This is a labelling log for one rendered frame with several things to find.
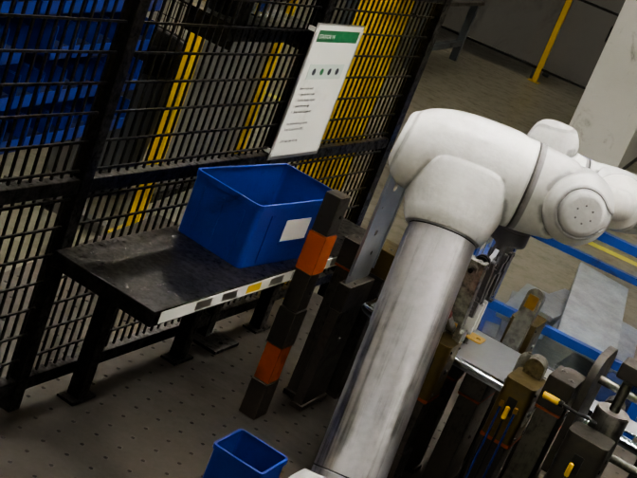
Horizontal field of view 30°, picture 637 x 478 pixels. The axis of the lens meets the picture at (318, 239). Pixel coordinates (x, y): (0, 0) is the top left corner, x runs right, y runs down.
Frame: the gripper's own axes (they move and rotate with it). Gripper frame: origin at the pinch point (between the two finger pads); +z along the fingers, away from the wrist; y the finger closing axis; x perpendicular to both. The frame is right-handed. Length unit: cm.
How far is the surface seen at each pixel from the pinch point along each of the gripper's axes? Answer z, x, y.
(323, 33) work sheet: -37, 54, 3
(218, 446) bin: 27, 20, -49
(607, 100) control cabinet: 45, 155, 753
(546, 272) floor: 107, 75, 430
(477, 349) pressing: 6.0, -3.7, 0.1
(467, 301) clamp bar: -7.5, -2.0, -16.2
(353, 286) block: 6.1, 24.2, -3.4
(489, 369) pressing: 6.0, -8.9, -6.1
